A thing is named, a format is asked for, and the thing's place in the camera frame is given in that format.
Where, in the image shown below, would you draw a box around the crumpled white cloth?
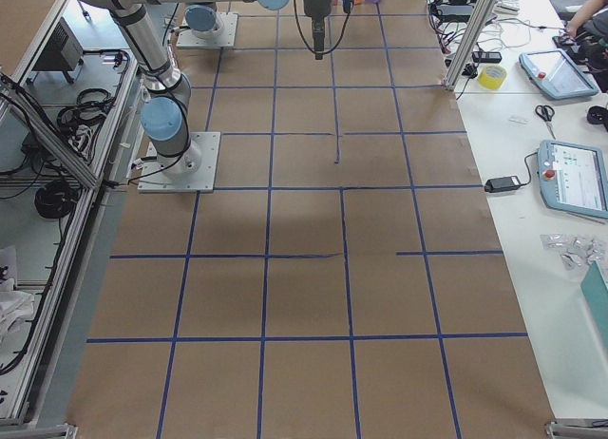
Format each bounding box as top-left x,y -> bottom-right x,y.
0,246 -> 37,345

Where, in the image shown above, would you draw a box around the brown paper mat blue grid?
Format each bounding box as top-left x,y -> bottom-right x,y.
67,0 -> 551,438

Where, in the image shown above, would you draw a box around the coiled black cable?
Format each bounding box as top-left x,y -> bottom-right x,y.
34,180 -> 80,220

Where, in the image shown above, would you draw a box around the blue teach pendant far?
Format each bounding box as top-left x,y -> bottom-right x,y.
519,49 -> 599,100

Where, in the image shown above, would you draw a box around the teal box corner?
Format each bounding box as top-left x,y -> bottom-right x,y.
580,261 -> 608,349

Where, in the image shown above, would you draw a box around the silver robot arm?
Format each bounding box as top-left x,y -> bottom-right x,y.
81,0 -> 289,164
177,0 -> 333,60

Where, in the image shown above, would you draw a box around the black handled scissors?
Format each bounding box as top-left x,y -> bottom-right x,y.
535,105 -> 556,140

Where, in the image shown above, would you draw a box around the plastic bags of screws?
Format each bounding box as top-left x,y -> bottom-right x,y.
540,234 -> 607,270

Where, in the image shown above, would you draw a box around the blue teach pendant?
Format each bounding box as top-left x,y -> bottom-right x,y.
537,140 -> 607,220
519,49 -> 599,100

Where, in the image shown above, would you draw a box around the black small device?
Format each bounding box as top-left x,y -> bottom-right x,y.
471,50 -> 502,64

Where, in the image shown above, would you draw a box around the aluminium frame post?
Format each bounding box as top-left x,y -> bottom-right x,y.
444,0 -> 496,90

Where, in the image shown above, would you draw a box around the grey electronics box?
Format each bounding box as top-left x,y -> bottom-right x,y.
33,17 -> 84,84

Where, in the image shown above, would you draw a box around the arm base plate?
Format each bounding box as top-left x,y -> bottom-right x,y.
177,12 -> 238,49
137,132 -> 221,193

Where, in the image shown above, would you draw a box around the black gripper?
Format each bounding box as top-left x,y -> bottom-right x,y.
303,0 -> 331,60

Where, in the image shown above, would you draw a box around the yellow tape roll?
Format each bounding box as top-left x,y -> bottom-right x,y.
478,65 -> 507,90

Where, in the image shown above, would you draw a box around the black power adapter brick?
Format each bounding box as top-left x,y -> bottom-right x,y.
484,176 -> 522,193

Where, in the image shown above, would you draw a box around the blue teach pendant near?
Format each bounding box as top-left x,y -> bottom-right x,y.
537,140 -> 607,220

